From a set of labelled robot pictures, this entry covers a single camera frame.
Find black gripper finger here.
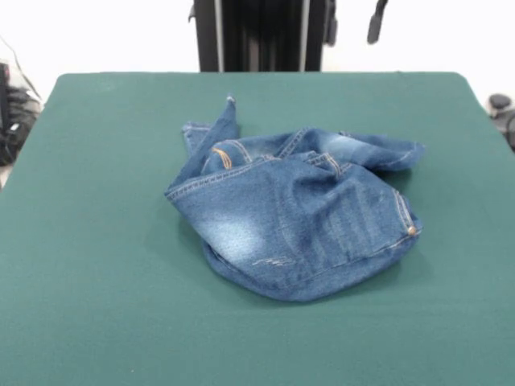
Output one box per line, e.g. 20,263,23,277
325,6,339,46
366,0,389,44

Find blue denim jeans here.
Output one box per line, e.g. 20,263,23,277
163,94,426,307

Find black round-topped device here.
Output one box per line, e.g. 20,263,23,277
488,93,515,153

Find dark green table cloth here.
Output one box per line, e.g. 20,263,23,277
0,71,515,386

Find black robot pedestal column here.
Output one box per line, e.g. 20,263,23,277
187,0,329,73

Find black equipment with cables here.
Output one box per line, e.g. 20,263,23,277
0,35,43,168

